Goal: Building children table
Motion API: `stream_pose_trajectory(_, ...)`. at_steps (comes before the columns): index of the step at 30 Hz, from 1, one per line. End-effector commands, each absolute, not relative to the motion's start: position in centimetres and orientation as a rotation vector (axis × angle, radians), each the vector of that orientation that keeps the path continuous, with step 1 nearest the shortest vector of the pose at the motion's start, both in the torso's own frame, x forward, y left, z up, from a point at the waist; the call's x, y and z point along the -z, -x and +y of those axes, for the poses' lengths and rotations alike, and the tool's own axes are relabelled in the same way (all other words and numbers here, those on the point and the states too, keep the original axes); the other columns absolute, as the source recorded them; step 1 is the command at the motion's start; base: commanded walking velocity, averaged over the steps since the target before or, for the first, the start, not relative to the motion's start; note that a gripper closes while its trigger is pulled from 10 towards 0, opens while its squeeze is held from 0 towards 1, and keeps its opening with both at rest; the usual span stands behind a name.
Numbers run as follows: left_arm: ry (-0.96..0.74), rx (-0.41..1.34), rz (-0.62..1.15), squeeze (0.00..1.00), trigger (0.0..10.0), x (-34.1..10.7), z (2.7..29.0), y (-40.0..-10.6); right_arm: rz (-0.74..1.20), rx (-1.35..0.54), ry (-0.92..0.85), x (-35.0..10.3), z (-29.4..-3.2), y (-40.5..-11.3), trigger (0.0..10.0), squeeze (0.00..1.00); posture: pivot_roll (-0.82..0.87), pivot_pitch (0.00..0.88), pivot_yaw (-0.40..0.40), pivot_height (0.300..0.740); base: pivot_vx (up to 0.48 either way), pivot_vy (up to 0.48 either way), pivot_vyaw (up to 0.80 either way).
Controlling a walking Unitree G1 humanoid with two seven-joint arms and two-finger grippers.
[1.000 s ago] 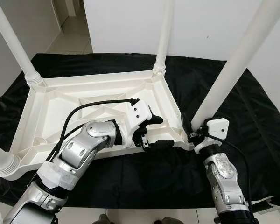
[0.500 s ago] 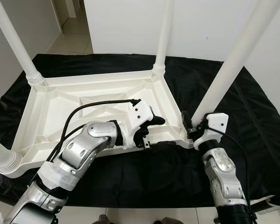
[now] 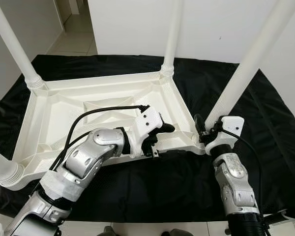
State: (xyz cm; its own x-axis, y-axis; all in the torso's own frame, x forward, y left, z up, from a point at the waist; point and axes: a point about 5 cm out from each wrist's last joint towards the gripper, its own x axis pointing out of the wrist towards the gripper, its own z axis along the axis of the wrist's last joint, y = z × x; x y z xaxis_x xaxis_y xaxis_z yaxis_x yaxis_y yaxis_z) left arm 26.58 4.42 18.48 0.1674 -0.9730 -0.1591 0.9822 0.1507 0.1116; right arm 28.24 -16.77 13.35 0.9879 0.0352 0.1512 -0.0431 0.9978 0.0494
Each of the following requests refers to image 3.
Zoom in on grey robot foot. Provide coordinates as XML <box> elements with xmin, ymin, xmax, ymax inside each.
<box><xmin>98</xmin><ymin>226</ymin><xmax>116</xmax><ymax>236</ymax></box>
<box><xmin>162</xmin><ymin>229</ymin><xmax>192</xmax><ymax>236</ymax></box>

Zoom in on white plastic table top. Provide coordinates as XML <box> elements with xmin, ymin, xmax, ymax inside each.
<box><xmin>0</xmin><ymin>70</ymin><xmax>206</xmax><ymax>191</ymax></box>

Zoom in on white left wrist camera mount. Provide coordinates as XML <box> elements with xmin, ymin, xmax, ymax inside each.
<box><xmin>130</xmin><ymin>106</ymin><xmax>164</xmax><ymax>158</ymax></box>

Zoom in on grey left robot foot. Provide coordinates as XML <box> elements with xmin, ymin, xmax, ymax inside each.
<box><xmin>98</xmin><ymin>226</ymin><xmax>116</xmax><ymax>236</ymax></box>

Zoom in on grey right robot foot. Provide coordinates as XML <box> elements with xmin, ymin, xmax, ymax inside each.
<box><xmin>162</xmin><ymin>229</ymin><xmax>192</xmax><ymax>236</ymax></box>

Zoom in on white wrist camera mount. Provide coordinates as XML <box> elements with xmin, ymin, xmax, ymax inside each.
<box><xmin>205</xmin><ymin>116</ymin><xmax>245</xmax><ymax>156</ymax></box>
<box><xmin>130</xmin><ymin>106</ymin><xmax>164</xmax><ymax>158</ymax></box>

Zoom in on black cloth table cover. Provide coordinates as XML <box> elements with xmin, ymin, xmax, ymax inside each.
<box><xmin>0</xmin><ymin>54</ymin><xmax>295</xmax><ymax>222</ymax></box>

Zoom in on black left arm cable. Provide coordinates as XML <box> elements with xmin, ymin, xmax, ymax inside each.
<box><xmin>52</xmin><ymin>104</ymin><xmax>150</xmax><ymax>170</ymax></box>

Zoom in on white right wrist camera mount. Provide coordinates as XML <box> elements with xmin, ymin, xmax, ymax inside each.
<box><xmin>205</xmin><ymin>116</ymin><xmax>245</xmax><ymax>156</ymax></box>

